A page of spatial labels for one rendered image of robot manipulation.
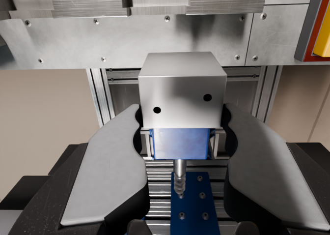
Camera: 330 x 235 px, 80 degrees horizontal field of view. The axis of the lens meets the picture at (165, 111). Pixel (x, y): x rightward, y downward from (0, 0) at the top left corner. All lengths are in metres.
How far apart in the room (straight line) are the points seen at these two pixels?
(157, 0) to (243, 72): 0.76
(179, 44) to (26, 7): 0.16
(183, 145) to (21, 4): 0.19
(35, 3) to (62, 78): 1.08
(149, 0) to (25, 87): 1.30
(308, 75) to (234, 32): 1.09
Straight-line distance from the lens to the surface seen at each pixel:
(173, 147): 0.15
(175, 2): 0.20
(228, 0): 0.18
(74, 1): 0.19
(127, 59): 0.28
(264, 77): 0.99
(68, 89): 1.31
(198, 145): 0.15
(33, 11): 0.23
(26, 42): 0.33
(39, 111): 1.49
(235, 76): 0.94
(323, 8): 0.29
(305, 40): 0.30
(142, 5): 0.20
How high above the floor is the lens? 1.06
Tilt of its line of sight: 60 degrees down
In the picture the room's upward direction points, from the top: 176 degrees counter-clockwise
